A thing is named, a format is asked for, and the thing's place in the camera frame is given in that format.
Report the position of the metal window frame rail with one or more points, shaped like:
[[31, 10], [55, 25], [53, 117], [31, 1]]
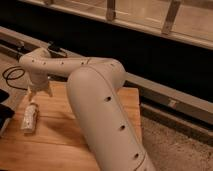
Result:
[[150, 90]]

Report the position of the white plastic bottle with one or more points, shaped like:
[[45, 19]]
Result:
[[30, 118]]

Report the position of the black clamp on rail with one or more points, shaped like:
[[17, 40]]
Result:
[[53, 47]]

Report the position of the black object at left edge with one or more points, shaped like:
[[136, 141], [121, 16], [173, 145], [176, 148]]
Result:
[[6, 113]]

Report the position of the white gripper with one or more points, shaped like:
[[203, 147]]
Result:
[[37, 83]]

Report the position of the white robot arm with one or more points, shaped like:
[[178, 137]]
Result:
[[107, 129]]

